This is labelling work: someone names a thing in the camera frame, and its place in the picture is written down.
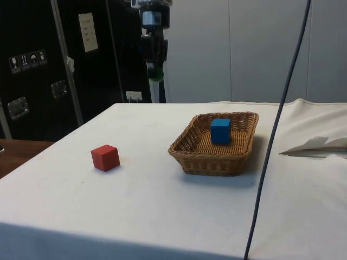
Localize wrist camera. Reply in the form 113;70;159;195
130;0;174;8

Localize black cable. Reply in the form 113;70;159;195
243;0;312;260

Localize wicker basket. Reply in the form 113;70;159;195
168;111;260;177

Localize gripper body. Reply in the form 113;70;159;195
139;5;171;30

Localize small green object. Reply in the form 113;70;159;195
150;66;164;82

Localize blue cube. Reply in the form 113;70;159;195
210;118;232;145

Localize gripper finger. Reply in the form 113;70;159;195
140;28;154;63
153;28;169;70

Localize red cube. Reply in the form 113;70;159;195
91;144;121;173

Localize pale locker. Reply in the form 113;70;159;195
164;0;232;104

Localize black cabinet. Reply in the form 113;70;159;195
0;0;153;142

